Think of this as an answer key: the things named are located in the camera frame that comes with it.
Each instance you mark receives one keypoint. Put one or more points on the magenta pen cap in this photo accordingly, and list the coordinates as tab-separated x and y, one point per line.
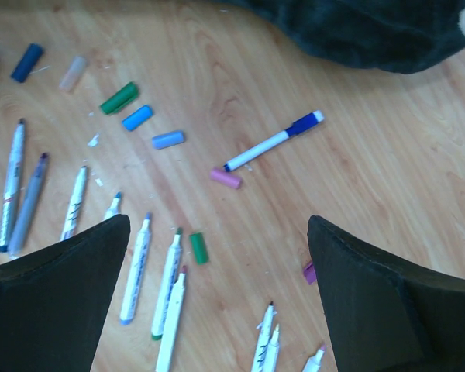
309	273

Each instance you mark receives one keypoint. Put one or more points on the lavender pen cap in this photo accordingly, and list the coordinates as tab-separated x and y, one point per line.
168	139

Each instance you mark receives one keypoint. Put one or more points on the light blue marker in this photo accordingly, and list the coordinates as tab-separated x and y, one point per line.
114	208

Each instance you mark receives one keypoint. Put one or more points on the pale pink cap marker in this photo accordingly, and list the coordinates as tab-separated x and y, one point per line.
273	347

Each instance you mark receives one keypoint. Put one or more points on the dark green pen cap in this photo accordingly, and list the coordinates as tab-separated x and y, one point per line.
199	248

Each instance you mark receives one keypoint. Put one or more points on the purple marker grey body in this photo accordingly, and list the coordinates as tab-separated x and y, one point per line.
28	207

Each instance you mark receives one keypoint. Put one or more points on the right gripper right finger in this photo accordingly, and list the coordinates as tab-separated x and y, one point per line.
385	313

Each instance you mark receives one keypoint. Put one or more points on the lavender cap marker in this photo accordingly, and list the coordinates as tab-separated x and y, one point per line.
135	275

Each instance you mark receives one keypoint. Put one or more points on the magenta cap marker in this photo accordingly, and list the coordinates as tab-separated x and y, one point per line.
263	339

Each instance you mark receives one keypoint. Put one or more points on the light blue pen cap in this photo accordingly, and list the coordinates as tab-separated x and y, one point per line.
137	118

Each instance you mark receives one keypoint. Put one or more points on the green cap white marker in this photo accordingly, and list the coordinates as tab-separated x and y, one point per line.
169	274

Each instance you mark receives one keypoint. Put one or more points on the purple cap white marker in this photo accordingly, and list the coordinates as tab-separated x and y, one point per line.
314	363

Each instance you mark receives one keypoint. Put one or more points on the clear purple pen cap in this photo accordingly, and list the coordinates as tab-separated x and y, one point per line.
73	74

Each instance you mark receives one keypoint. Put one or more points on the blue cap whiteboard marker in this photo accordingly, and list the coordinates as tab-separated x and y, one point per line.
298	127

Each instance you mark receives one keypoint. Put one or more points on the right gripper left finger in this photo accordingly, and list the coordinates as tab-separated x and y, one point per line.
54	302

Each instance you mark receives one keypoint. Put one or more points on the dark blue pen cap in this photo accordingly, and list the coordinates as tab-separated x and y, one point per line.
27	62

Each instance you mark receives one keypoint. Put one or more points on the black floral plush blanket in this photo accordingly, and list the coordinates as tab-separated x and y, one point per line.
397	36

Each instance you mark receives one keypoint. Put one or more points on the dark blue marker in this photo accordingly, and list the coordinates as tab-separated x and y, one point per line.
12	185

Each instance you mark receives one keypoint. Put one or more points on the pink pen cap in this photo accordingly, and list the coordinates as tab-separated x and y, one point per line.
225	178

